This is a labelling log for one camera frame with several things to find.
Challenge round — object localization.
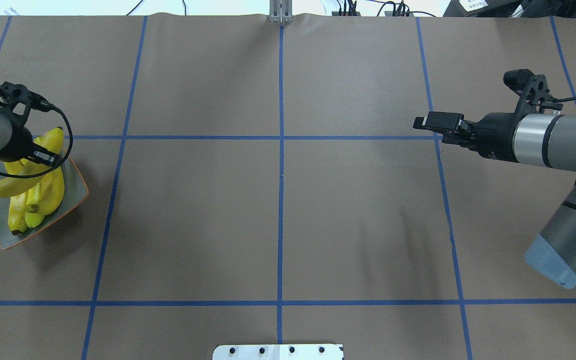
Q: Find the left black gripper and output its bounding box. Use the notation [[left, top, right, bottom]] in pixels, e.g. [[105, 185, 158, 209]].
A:
[[0, 129, 61, 167]]

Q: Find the aluminium frame post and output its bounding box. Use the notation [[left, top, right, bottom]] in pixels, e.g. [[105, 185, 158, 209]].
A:
[[268, 0, 294, 26]]

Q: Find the white camera post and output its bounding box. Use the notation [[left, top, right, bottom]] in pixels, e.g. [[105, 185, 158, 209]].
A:
[[211, 343, 345, 360]]

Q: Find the grey square plate orange rim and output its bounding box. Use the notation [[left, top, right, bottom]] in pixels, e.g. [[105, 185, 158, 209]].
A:
[[0, 158, 89, 249]]

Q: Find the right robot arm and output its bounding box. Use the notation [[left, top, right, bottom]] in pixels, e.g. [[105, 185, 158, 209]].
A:
[[413, 111, 576, 290]]

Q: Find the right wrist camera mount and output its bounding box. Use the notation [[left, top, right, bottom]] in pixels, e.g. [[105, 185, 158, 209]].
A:
[[503, 69, 563, 118]]

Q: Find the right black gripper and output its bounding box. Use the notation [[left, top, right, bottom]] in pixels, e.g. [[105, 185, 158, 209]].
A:
[[413, 111, 517, 162]]

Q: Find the yellow banana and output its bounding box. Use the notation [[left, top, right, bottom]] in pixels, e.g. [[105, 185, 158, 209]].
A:
[[4, 161, 28, 236], [0, 127, 64, 198], [35, 167, 66, 215], [24, 181, 45, 229]]

